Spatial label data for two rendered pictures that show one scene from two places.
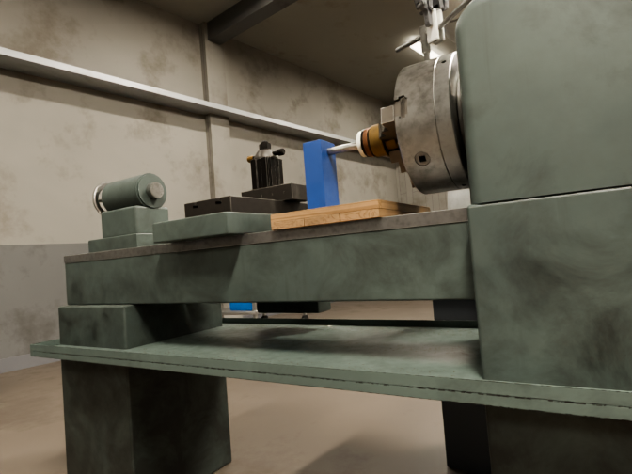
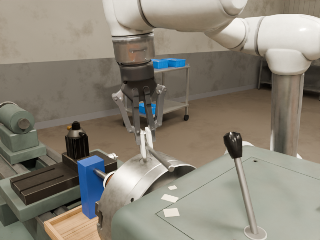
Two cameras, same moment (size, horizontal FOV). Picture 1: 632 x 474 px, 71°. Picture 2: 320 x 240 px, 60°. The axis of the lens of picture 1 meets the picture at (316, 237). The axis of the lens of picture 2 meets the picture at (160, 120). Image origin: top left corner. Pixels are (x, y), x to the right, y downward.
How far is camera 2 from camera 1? 101 cm
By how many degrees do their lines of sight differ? 25
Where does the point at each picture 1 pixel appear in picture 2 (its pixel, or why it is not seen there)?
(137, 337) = (12, 218)
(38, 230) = (23, 54)
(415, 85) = (109, 209)
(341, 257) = not seen: outside the picture
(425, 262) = not seen: outside the picture
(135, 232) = (12, 151)
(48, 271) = (32, 78)
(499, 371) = not seen: outside the picture
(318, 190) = (85, 198)
